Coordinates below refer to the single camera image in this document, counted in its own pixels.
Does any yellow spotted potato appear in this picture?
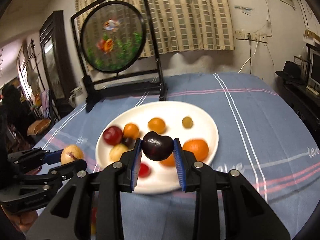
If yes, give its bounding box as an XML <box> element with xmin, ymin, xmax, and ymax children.
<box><xmin>60</xmin><ymin>145</ymin><xmax>84</xmax><ymax>165</ymax></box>

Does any pale yellow onion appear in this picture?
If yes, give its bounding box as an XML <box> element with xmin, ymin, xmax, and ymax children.
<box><xmin>109</xmin><ymin>144</ymin><xmax>129</xmax><ymax>162</ymax></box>

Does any red tomato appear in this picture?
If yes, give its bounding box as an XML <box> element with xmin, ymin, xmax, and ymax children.
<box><xmin>138</xmin><ymin>163</ymin><xmax>151</xmax><ymax>178</ymax></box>

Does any large orange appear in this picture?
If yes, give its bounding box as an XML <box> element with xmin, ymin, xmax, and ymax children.
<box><xmin>182</xmin><ymin>139</ymin><xmax>209</xmax><ymax>161</ymax></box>

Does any small orange mandarin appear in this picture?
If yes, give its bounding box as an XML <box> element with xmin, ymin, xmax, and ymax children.
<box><xmin>123</xmin><ymin>123</ymin><xmax>140</xmax><ymax>140</ymax></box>

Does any dark purple plum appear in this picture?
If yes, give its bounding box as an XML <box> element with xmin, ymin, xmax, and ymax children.
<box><xmin>142</xmin><ymin>131</ymin><xmax>174</xmax><ymax>161</ymax></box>

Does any small green yellow fruit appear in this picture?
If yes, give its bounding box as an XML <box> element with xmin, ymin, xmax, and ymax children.
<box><xmin>182</xmin><ymin>116</ymin><xmax>193</xmax><ymax>129</ymax></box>

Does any small orange tangerine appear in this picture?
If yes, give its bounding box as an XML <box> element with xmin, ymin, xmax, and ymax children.
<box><xmin>148</xmin><ymin>118</ymin><xmax>166</xmax><ymax>134</ymax></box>

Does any left hand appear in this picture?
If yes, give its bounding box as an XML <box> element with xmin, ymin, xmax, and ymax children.
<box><xmin>1</xmin><ymin>206</ymin><xmax>39</xmax><ymax>233</ymax></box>

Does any white kettle jug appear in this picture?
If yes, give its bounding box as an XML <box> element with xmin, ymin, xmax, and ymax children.
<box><xmin>69</xmin><ymin>87</ymin><xmax>86</xmax><ymax>108</ymax></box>

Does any white round plate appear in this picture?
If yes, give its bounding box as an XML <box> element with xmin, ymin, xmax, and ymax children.
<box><xmin>95</xmin><ymin>101</ymin><xmax>219</xmax><ymax>194</ymax></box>

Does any dark wooden cabinet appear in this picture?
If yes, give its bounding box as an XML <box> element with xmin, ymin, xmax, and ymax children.
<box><xmin>39</xmin><ymin>10</ymin><xmax>76</xmax><ymax>105</ymax></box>

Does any round goldfish screen ornament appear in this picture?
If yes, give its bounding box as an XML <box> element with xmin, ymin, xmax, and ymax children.
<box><xmin>71</xmin><ymin>0</ymin><xmax>168</xmax><ymax>112</ymax></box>

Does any black hat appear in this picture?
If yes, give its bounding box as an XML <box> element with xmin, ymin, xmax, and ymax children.
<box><xmin>276</xmin><ymin>61</ymin><xmax>305</xmax><ymax>84</ymax></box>

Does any black computer monitor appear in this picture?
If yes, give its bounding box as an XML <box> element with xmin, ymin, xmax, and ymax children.
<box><xmin>306</xmin><ymin>44</ymin><xmax>320</xmax><ymax>91</ymax></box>

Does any wall power strip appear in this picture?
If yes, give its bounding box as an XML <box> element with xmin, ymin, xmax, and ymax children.
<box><xmin>234</xmin><ymin>29</ymin><xmax>267</xmax><ymax>43</ymax></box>

